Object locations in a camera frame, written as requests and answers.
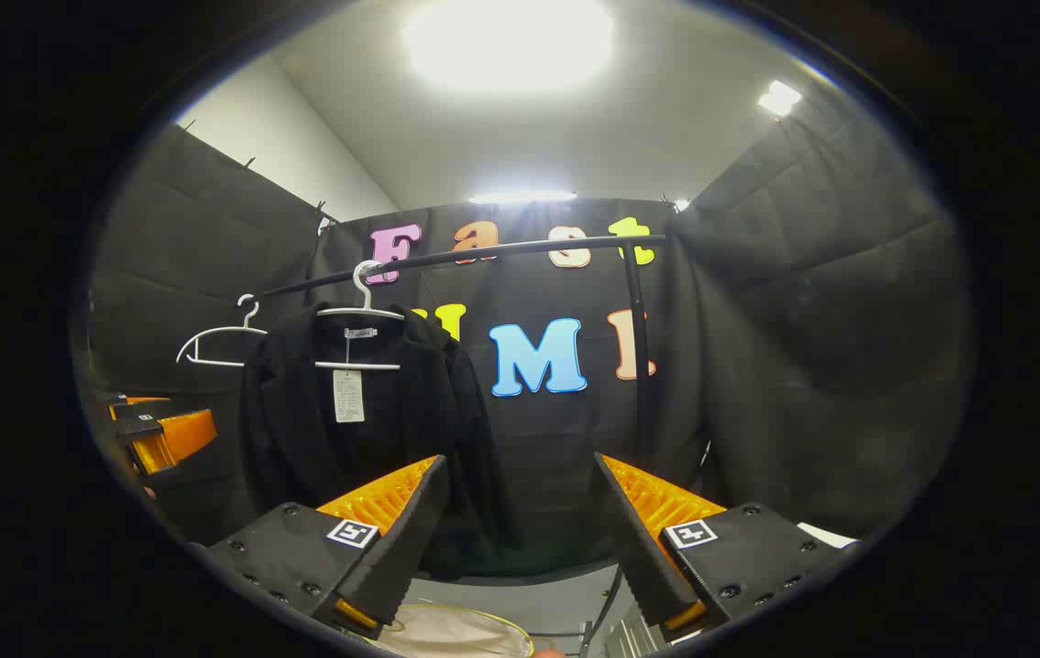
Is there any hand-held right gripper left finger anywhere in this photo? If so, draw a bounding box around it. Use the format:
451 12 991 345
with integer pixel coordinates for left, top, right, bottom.
205 454 452 641

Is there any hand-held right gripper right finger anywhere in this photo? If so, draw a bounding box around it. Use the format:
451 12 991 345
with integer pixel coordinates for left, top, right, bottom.
593 452 850 636

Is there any beige laundry hamper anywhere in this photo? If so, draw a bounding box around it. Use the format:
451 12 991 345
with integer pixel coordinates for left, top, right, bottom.
374 602 536 658

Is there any black knit garment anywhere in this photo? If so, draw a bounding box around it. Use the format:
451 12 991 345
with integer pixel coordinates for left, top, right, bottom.
239 303 521 578

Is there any white plastic clothes hanger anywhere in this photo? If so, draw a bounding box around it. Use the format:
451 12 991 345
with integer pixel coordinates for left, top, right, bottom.
175 293 271 368
314 260 407 372

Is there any black metal clothes rack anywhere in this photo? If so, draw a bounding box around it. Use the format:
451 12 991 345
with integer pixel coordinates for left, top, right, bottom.
250 234 669 481

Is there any ceiling strip light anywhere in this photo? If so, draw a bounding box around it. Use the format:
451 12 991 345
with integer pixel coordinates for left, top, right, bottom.
469 189 578 205

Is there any small ceiling light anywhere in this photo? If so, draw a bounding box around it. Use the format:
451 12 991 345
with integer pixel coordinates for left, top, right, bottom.
757 80 802 118

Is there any large round ceiling light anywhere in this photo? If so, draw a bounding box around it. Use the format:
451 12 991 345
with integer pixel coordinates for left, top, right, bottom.
403 0 617 92

